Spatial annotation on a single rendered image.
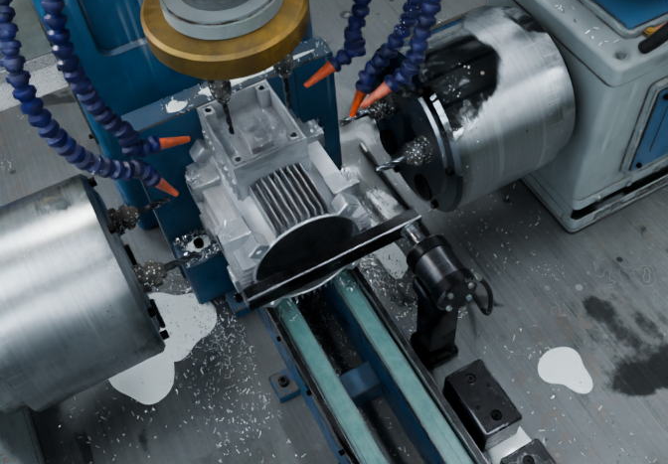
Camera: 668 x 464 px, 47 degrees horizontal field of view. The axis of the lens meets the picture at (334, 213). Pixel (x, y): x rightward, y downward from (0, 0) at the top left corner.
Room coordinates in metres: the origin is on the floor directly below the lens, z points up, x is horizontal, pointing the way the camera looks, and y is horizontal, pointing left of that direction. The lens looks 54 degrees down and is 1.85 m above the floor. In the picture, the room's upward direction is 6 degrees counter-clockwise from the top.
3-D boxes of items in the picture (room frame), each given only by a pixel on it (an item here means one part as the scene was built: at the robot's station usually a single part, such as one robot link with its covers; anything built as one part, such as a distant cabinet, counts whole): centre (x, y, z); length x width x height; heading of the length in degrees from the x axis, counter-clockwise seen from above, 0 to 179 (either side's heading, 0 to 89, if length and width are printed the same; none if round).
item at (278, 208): (0.64, 0.08, 1.02); 0.20 x 0.19 x 0.19; 23
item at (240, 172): (0.67, 0.09, 1.11); 0.12 x 0.11 x 0.07; 23
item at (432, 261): (0.68, -0.09, 0.92); 0.45 x 0.13 x 0.24; 23
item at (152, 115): (0.78, 0.14, 0.97); 0.30 x 0.11 x 0.34; 113
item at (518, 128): (0.77, -0.23, 1.04); 0.41 x 0.25 x 0.25; 113
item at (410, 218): (0.54, 0.01, 1.01); 0.26 x 0.04 x 0.03; 113
